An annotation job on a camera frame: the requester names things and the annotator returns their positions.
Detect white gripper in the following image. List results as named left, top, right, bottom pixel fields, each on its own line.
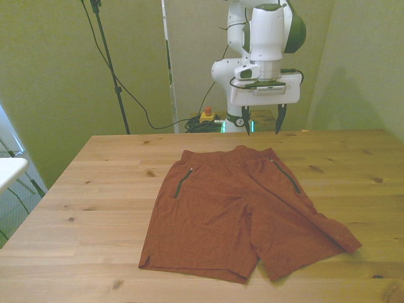
left=229, top=72, right=301, bottom=136

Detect rust red shorts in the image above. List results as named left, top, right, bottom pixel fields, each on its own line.
left=138, top=145, right=363, bottom=284

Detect yellow emergency stop button box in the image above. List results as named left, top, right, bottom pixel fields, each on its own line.
left=199, top=106, right=216, bottom=124

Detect black tripod stand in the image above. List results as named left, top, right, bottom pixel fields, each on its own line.
left=90, top=0, right=131, bottom=135

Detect white folding side table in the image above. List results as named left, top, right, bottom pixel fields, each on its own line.
left=0, top=135, right=48, bottom=198

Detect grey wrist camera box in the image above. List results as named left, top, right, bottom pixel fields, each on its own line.
left=254, top=82, right=287, bottom=95

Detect thin black emergency stop cable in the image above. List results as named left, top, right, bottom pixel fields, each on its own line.
left=201, top=44, right=229, bottom=116

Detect coil of black cables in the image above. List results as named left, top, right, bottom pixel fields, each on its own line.
left=184, top=115, right=227, bottom=133

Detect black cable from tripod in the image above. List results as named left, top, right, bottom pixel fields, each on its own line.
left=78, top=0, right=203, bottom=130

